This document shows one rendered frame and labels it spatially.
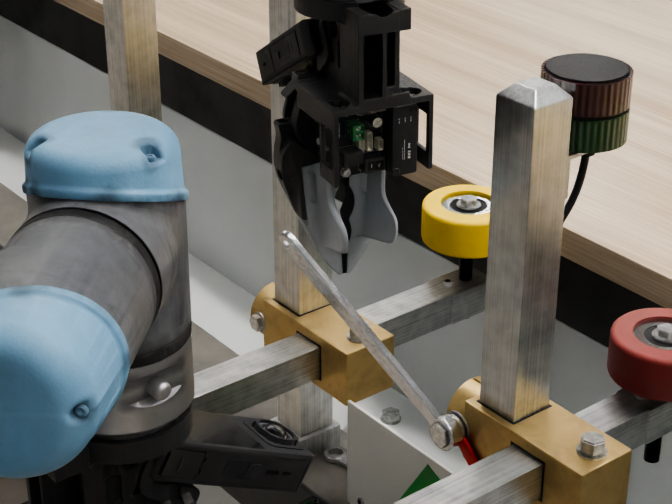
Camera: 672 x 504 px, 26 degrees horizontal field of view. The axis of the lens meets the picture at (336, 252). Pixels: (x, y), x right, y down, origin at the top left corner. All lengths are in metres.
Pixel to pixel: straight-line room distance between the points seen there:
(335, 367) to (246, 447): 0.37
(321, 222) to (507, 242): 0.13
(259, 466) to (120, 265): 0.21
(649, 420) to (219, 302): 0.73
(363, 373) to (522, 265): 0.25
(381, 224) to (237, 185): 0.67
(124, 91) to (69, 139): 0.67
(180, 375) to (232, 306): 0.94
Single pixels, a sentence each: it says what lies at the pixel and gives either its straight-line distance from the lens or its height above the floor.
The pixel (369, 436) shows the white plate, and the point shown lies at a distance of 1.17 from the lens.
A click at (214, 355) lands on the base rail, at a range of 1.43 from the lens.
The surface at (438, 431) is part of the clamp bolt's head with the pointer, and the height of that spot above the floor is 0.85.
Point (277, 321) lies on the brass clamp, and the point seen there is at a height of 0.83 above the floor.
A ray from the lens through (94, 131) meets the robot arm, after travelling 0.69.
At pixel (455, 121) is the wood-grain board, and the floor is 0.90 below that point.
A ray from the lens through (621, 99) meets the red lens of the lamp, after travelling 0.96.
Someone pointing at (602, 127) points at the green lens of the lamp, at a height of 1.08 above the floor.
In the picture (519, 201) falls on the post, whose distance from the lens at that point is 0.95.
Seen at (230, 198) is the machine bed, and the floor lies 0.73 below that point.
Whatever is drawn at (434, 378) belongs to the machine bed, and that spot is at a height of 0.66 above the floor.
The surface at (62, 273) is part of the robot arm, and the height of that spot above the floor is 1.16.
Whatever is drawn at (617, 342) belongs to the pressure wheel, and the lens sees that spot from 1.06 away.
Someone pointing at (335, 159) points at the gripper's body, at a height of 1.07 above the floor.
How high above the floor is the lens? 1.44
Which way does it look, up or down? 27 degrees down
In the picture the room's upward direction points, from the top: straight up
